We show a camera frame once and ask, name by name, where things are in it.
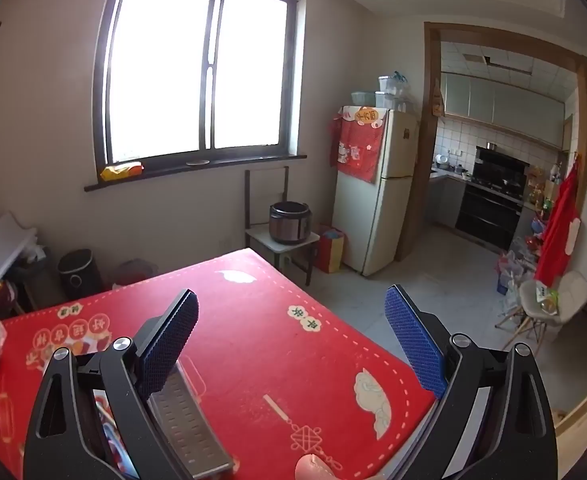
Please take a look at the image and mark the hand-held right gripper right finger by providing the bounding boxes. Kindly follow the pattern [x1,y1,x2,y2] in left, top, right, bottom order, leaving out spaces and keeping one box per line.
[383,284,559,480]

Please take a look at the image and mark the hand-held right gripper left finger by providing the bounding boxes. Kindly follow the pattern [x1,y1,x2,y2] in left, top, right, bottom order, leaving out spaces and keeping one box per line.
[23,289,199,480]

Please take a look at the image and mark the stainless steel utensil tray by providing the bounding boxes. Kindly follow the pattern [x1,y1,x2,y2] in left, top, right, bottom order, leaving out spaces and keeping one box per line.
[146,357,236,480]

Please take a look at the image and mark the person's right hand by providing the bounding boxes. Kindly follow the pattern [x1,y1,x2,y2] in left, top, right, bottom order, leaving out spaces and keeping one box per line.
[296,454,339,480]

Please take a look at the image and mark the red printed table mat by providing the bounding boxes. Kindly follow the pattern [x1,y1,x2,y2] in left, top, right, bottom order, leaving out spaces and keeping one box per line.
[0,247,437,480]

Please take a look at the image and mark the pile of plastic bags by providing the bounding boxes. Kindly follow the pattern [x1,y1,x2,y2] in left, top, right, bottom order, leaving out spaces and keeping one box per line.
[496,237,539,311]

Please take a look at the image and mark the red and yellow box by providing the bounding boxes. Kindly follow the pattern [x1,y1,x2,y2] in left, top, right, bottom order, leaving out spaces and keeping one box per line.
[315,225,347,274]

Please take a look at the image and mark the white refrigerator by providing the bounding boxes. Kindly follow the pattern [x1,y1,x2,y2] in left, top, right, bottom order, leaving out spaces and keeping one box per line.
[332,106,421,277]

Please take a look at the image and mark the black integrated stove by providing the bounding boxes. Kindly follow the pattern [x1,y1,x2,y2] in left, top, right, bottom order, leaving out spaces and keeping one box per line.
[456,146,529,253]

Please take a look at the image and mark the white chair with wooden legs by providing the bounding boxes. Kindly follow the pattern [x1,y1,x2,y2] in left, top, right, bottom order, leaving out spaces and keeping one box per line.
[496,270,587,351]

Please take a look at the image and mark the dark rice cooker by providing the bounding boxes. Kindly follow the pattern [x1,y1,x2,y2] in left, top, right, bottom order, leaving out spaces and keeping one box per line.
[269,201,313,246]

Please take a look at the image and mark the yellow packet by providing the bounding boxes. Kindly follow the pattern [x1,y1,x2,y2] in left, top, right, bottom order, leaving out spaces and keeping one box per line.
[100,161,144,182]

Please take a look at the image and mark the red hanging cloth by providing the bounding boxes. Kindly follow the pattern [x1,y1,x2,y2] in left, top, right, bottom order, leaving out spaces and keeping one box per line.
[533,155,581,286]

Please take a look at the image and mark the group of bottles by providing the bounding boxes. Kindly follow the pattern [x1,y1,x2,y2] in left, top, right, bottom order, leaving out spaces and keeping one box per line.
[526,162,564,216]

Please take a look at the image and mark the dark window sill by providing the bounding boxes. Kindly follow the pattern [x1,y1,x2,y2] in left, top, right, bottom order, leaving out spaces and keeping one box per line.
[84,152,307,192]

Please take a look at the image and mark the red printed cloth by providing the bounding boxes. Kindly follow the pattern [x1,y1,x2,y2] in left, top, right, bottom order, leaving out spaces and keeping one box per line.
[328,105,389,184]

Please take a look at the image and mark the dark framed window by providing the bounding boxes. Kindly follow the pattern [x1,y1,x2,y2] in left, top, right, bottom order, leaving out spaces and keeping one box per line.
[93,0,307,173]

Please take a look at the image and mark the wooden door frame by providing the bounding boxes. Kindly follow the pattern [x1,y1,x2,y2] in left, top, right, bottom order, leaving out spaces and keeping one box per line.
[396,21,587,281]

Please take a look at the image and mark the grey kitchen wall cabinets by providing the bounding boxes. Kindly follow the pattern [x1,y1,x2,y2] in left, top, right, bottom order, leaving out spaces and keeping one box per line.
[441,71,567,150]

